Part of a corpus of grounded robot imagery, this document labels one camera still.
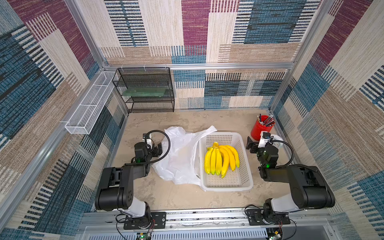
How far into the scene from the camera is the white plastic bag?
2.69 feet

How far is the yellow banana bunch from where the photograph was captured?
33.2 inches

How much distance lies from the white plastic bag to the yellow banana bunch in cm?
8
